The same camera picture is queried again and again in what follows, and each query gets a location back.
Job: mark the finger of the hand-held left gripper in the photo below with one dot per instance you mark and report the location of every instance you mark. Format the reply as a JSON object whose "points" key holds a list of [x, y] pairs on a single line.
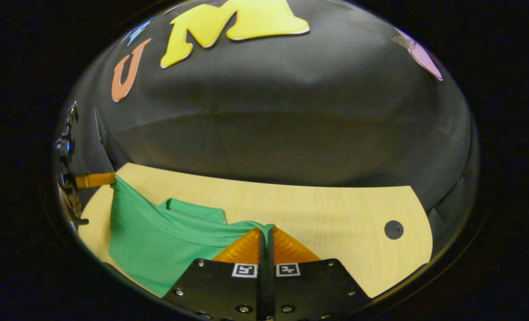
{"points": [[95, 180]]}

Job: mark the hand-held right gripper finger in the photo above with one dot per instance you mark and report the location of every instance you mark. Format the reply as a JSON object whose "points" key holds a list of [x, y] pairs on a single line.
{"points": [[270, 290], [261, 290]]}

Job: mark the green T-shirt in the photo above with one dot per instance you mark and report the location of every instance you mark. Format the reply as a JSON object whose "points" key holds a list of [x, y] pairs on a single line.
{"points": [[157, 240]]}

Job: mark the black round table cap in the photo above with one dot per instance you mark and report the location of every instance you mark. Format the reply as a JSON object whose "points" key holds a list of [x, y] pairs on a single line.
{"points": [[393, 229]]}

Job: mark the black backdrop cloth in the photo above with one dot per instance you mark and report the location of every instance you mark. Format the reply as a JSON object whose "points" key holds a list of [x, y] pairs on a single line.
{"points": [[291, 111]]}

